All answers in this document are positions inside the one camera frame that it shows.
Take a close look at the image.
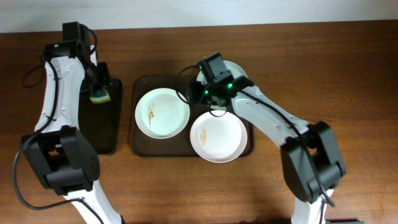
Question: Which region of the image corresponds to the brown tray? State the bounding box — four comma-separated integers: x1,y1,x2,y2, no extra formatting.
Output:
130,74,256,157

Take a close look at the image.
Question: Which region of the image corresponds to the black tray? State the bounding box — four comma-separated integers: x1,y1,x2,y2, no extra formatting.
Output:
78,79,123,155

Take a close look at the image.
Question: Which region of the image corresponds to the white plate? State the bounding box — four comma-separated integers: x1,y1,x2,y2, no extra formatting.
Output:
134,88,190,139
190,111,248,163

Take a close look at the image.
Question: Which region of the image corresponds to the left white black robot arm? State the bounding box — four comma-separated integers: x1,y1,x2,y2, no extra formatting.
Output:
18,22,124,223

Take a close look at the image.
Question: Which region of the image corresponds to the white plate front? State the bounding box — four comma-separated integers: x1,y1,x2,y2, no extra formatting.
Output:
190,111,248,163

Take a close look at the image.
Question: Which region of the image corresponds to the pale grey plate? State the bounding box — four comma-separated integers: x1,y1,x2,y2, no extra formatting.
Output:
197,60,248,111

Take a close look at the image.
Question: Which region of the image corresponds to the green yellow sponge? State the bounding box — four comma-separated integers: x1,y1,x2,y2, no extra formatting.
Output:
90,88,111,104

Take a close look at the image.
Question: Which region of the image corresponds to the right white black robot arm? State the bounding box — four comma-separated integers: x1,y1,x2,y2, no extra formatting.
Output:
188,52,346,223

